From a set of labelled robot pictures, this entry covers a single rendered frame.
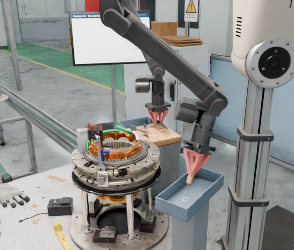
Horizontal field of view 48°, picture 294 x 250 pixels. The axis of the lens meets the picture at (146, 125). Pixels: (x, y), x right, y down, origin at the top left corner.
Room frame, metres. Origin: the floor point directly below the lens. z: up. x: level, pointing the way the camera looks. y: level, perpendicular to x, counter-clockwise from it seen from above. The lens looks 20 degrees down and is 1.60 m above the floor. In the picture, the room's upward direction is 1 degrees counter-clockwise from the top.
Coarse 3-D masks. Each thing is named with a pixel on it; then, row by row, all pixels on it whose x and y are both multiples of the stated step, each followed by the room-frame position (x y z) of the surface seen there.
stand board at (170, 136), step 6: (156, 126) 1.43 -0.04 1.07; (138, 132) 1.36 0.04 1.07; (156, 132) 1.36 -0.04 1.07; (162, 132) 1.36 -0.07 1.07; (168, 132) 1.36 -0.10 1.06; (174, 132) 1.36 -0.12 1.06; (144, 138) 1.29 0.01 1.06; (150, 138) 1.29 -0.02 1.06; (156, 138) 1.29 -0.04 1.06; (162, 138) 1.29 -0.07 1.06; (168, 138) 1.29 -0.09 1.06; (174, 138) 1.29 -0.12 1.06; (180, 138) 1.31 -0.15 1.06; (156, 144) 1.26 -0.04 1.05; (162, 144) 1.27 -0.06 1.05
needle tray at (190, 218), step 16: (208, 176) 1.00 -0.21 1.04; (176, 192) 0.93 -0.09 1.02; (192, 192) 0.92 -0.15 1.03; (208, 192) 0.88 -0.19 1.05; (160, 208) 0.83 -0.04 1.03; (176, 208) 0.79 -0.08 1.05; (192, 208) 0.80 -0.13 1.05; (208, 208) 0.92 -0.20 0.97; (176, 224) 0.88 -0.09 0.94; (192, 224) 0.84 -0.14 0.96; (176, 240) 0.88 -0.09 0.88; (192, 240) 0.84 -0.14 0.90
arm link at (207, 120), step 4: (200, 112) 0.95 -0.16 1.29; (204, 112) 0.94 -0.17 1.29; (196, 116) 0.94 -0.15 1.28; (200, 116) 0.94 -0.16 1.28; (204, 116) 0.93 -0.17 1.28; (208, 116) 0.93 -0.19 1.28; (212, 116) 0.93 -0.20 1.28; (216, 116) 0.95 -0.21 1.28; (196, 120) 0.95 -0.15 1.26; (200, 120) 0.94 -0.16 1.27; (204, 120) 0.93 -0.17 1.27; (208, 120) 0.93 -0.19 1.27; (212, 120) 0.93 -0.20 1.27; (200, 124) 0.93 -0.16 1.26; (204, 124) 0.93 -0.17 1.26; (208, 124) 0.93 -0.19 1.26; (212, 124) 0.93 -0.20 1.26
